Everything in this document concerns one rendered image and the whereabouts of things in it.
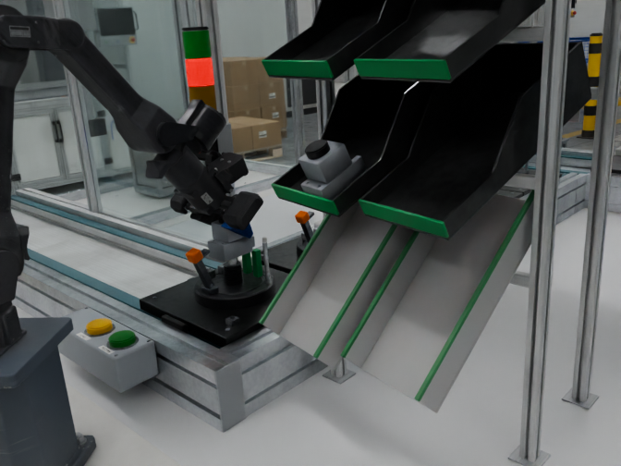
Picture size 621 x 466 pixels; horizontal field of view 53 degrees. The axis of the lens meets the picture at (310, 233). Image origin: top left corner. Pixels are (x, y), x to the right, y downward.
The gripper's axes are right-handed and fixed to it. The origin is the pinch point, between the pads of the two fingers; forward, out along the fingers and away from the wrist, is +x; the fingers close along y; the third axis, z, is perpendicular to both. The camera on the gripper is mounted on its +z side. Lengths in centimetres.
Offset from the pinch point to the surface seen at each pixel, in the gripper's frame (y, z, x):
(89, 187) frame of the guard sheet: 75, 5, 13
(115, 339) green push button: 0.6, -26.4, -4.5
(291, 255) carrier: 4.8, 6.4, 21.3
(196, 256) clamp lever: -1.2, -8.9, -2.6
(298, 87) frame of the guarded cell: 82, 85, 54
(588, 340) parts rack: -53, 7, 22
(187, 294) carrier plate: 6.2, -13.0, 6.2
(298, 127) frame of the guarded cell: 82, 75, 65
